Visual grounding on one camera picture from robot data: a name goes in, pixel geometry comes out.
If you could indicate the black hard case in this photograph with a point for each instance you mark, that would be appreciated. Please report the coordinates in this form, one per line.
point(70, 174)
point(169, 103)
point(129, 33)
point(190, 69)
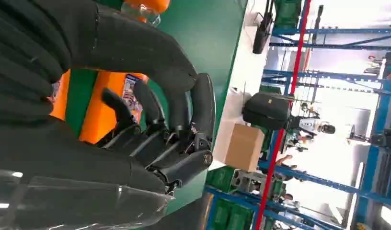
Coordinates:
point(267, 109)

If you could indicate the green plastic crate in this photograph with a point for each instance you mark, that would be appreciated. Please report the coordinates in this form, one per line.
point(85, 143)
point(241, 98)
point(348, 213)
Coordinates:
point(287, 12)
point(221, 179)
point(230, 216)

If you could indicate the distant person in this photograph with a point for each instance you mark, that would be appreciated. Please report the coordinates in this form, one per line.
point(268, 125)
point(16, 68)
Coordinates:
point(319, 127)

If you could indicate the black remote controller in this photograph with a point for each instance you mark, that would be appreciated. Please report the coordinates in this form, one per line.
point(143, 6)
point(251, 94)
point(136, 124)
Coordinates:
point(262, 35)

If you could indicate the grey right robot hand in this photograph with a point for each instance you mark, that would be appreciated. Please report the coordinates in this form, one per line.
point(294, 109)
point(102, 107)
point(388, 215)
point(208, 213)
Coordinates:
point(87, 177)

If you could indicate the red pole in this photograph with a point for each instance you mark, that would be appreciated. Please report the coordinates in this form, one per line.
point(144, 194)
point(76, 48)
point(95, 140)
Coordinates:
point(294, 73)

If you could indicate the green table mat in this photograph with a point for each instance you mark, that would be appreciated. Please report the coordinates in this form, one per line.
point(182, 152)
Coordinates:
point(208, 38)

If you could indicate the white table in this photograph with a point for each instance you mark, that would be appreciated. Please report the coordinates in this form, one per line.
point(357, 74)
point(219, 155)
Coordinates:
point(243, 73)

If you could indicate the blue metal shelving rack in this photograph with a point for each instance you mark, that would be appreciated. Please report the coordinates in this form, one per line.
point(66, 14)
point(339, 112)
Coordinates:
point(328, 74)

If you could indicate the grey metal device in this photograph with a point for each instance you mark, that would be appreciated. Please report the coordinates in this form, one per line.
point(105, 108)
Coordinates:
point(249, 182)

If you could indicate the brown cardboard box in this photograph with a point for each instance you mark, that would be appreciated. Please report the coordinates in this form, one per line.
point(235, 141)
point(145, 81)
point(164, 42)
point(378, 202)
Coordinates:
point(244, 147)

